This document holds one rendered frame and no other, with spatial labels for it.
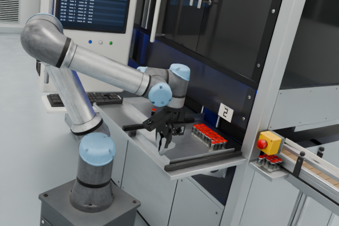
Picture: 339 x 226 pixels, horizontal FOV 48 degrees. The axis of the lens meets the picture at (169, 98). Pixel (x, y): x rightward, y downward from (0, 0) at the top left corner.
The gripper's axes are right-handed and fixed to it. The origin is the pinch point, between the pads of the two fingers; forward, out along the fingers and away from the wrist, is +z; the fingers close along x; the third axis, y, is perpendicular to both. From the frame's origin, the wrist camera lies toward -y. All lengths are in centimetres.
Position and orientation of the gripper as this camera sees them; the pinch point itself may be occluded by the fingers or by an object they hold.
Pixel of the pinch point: (159, 152)
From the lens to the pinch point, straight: 148.4
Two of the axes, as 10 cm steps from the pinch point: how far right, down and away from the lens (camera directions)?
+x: -5.6, -3.8, 7.4
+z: -1.8, 9.2, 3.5
